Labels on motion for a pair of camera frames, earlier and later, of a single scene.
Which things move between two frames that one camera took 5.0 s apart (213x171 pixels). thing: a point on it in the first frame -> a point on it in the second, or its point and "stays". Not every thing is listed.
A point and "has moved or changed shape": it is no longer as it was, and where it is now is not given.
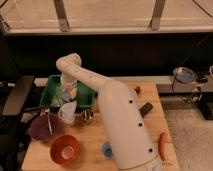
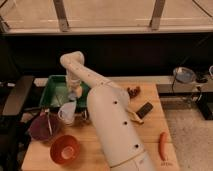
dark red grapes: x=138 y=90 stays
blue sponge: x=65 y=96 has moved or changed shape
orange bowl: x=65 y=149 stays
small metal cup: x=87 y=114 stays
